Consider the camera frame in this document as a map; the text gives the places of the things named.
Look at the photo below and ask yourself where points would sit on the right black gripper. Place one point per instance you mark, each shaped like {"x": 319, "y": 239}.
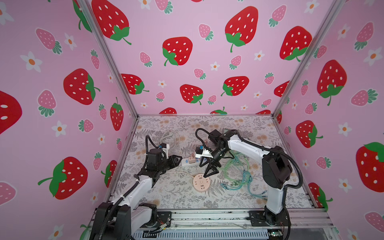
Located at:
{"x": 210, "y": 167}

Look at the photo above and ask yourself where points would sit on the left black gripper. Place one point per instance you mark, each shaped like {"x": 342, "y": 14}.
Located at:
{"x": 174, "y": 158}

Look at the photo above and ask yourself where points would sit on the white blue power strip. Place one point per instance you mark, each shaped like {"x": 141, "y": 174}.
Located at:
{"x": 189, "y": 162}

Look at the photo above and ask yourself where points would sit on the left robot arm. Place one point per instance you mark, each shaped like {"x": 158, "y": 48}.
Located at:
{"x": 123, "y": 216}

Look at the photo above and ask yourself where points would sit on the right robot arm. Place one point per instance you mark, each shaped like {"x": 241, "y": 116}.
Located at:
{"x": 280, "y": 171}

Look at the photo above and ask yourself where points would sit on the round pink power socket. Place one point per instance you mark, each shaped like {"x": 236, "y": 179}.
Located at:
{"x": 200, "y": 183}

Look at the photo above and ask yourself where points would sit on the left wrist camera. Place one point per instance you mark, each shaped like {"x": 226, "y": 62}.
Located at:
{"x": 165, "y": 148}

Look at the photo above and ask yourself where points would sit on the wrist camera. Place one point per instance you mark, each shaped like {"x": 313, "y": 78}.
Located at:
{"x": 202, "y": 152}
{"x": 165, "y": 148}

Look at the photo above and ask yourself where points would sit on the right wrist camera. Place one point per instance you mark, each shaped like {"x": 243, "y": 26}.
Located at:
{"x": 202, "y": 152}

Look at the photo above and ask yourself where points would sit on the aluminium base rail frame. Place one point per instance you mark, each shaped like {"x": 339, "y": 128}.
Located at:
{"x": 237, "y": 224}

